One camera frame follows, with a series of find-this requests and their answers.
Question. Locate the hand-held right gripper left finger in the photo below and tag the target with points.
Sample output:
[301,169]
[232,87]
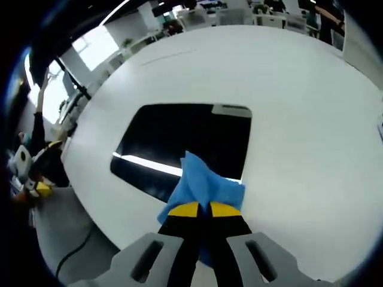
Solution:
[143,263]

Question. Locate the white office chair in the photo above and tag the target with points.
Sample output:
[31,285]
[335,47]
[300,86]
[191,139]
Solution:
[194,19]
[235,16]

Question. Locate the white side desk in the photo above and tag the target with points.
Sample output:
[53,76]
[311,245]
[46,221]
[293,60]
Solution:
[143,43]

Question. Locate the black tripod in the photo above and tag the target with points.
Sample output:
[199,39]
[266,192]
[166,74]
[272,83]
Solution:
[74,82]

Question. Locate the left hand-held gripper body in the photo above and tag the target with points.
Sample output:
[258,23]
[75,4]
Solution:
[22,164]

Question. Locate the white partition board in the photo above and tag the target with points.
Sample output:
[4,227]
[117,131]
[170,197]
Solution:
[359,45]

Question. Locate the green potted plant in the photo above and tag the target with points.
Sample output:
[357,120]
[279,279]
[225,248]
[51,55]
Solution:
[127,44]

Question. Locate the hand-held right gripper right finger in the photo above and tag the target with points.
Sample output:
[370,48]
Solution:
[263,263]

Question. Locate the blue cleaning cloth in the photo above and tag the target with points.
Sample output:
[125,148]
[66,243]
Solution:
[200,182]

